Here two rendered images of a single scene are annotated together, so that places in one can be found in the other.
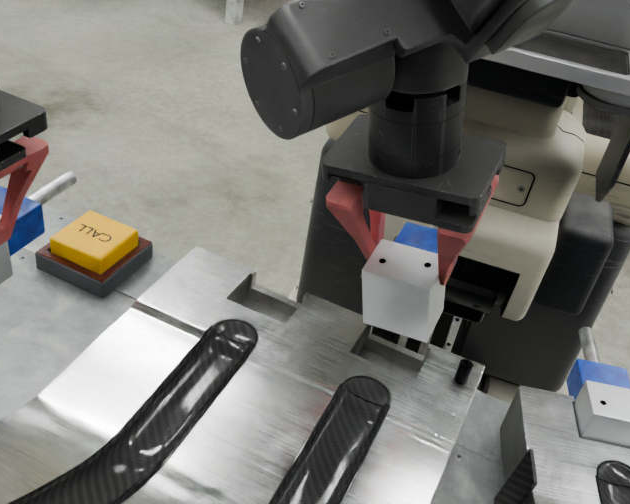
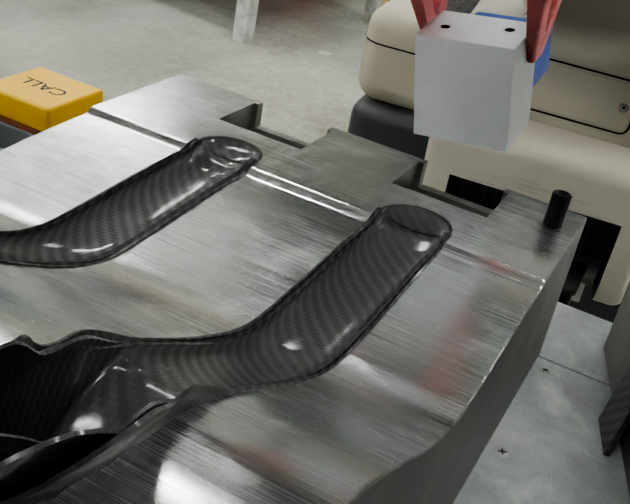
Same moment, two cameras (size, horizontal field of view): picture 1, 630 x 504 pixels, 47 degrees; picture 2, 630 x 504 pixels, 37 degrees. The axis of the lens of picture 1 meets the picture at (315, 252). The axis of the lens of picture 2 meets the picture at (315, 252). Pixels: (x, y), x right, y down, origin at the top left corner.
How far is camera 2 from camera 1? 0.19 m
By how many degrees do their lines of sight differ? 8
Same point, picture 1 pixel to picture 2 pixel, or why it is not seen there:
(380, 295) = (440, 75)
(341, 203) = not seen: outside the picture
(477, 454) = (572, 370)
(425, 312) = (505, 93)
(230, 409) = (217, 216)
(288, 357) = (304, 177)
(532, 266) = not seen: outside the picture
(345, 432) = (384, 260)
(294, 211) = not seen: hidden behind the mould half
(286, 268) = not seen: hidden behind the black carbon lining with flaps
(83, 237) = (28, 88)
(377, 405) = (431, 236)
